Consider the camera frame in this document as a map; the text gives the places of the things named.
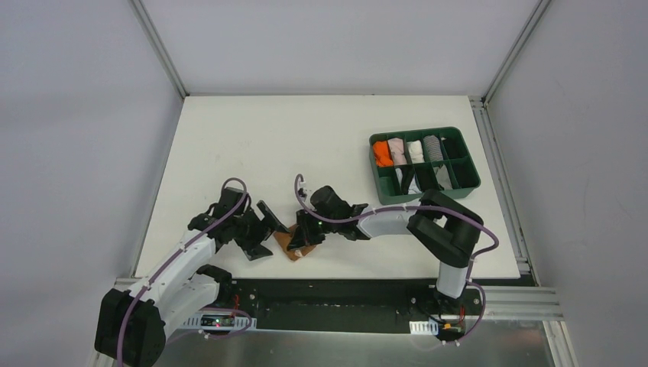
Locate brown underwear beige waistband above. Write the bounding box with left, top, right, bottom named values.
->
left=273, top=224, right=319, bottom=262

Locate green divided plastic tray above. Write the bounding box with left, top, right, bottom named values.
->
left=369, top=127, right=481, bottom=205

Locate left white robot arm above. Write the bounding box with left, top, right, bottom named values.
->
left=94, top=187, right=289, bottom=366

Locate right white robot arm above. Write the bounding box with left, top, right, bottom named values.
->
left=287, top=186, right=484, bottom=313

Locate orange rolled underwear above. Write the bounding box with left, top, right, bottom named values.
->
left=372, top=141, right=394, bottom=167

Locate black white rolled underwear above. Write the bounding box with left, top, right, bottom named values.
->
left=395, top=167, right=422, bottom=195

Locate pink rolled underwear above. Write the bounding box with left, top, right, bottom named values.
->
left=387, top=138, right=407, bottom=166

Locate grey striped rolled underwear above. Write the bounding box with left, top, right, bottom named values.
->
left=423, top=135, right=444, bottom=161

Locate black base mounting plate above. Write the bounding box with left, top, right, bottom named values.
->
left=209, top=278, right=482, bottom=334

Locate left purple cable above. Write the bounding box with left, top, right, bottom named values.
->
left=115, top=177, right=254, bottom=367

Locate left white cable duct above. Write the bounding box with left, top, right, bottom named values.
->
left=178, top=313, right=257, bottom=332

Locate white cable duct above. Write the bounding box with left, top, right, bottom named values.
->
left=178, top=313, right=257, bottom=332
left=409, top=320, right=439, bottom=336

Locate right white cable duct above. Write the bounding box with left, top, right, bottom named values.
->
left=409, top=320, right=439, bottom=336

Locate right aluminium rail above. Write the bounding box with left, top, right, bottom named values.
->
left=483, top=286, right=564, bottom=321

